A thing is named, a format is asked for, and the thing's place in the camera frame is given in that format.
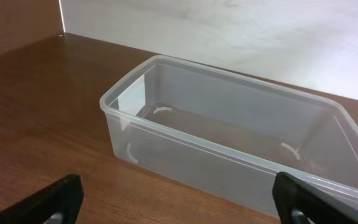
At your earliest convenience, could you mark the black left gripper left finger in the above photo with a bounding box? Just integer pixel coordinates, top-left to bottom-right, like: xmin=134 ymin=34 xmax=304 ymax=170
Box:
xmin=0 ymin=174 xmax=84 ymax=224

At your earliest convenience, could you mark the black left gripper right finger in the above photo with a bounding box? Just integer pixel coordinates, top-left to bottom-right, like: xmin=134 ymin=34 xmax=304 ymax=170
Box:
xmin=272 ymin=172 xmax=358 ymax=224

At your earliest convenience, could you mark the clear plastic storage container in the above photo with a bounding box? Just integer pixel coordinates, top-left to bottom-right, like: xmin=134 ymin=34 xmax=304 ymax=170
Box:
xmin=99 ymin=55 xmax=358 ymax=217

